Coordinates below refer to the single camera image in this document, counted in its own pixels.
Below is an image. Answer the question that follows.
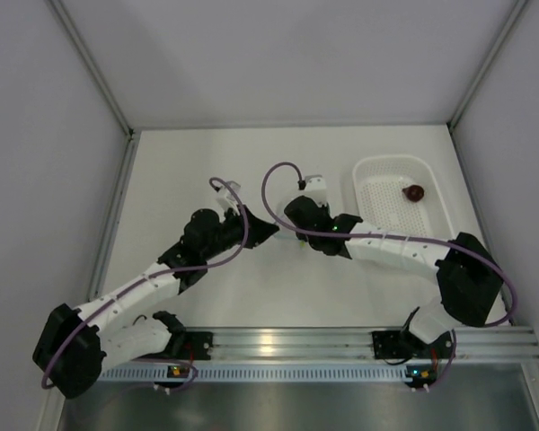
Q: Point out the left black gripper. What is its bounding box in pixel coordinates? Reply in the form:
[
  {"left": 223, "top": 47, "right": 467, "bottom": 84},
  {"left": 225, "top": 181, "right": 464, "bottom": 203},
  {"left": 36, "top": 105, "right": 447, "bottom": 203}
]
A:
[{"left": 201, "top": 205, "right": 278, "bottom": 261}]

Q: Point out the dark red fake fig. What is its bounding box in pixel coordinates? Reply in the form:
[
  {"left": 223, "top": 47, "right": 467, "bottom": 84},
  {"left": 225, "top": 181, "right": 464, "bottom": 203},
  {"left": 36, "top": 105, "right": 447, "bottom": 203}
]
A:
[{"left": 402, "top": 184, "right": 425, "bottom": 203}]

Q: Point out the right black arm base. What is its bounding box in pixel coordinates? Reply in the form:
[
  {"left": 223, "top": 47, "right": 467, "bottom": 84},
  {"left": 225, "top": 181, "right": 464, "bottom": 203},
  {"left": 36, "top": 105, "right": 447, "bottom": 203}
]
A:
[{"left": 371, "top": 330, "right": 411, "bottom": 360}]

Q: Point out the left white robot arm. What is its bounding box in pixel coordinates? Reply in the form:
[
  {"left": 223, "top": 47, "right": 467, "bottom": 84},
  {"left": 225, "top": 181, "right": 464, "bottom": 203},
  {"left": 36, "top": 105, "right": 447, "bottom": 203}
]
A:
[{"left": 32, "top": 208, "right": 278, "bottom": 399}]

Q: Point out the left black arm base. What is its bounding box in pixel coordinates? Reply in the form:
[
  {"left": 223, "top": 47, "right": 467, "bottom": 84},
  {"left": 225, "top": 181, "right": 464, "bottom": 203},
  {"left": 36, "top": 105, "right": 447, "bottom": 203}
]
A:
[{"left": 163, "top": 330, "right": 214, "bottom": 361}]

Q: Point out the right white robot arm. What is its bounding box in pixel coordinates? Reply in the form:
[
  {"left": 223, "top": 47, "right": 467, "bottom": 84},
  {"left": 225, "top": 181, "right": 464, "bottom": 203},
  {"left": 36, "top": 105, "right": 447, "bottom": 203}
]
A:
[{"left": 284, "top": 196, "right": 503, "bottom": 356}]

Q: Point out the white perforated plastic basket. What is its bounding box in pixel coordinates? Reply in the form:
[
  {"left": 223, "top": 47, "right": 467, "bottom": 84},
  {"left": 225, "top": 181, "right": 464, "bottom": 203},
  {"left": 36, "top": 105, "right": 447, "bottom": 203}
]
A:
[{"left": 350, "top": 154, "right": 457, "bottom": 266}]

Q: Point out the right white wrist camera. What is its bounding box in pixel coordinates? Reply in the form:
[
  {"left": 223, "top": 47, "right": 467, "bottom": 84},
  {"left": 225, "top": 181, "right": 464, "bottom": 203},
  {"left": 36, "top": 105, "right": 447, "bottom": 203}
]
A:
[{"left": 297, "top": 175, "right": 328, "bottom": 207}]

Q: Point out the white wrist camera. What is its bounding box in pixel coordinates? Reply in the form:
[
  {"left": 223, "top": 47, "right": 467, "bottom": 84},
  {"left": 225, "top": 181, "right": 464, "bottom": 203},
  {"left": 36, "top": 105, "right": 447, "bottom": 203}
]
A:
[
  {"left": 297, "top": 175, "right": 328, "bottom": 207},
  {"left": 216, "top": 180, "right": 241, "bottom": 214}
]

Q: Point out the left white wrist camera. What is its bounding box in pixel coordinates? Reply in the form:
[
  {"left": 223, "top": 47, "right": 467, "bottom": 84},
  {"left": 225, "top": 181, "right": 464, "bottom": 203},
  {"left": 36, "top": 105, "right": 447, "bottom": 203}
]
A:
[{"left": 216, "top": 180, "right": 241, "bottom": 214}]

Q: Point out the white slotted cable duct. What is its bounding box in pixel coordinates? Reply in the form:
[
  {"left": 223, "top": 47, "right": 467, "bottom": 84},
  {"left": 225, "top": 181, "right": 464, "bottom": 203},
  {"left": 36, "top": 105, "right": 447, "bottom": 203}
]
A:
[{"left": 98, "top": 361, "right": 437, "bottom": 383}]

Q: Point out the aluminium mounting rail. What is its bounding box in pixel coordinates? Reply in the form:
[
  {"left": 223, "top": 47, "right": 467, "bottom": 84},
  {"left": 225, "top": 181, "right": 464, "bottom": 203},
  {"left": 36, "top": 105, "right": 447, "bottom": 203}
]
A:
[{"left": 102, "top": 326, "right": 539, "bottom": 363}]

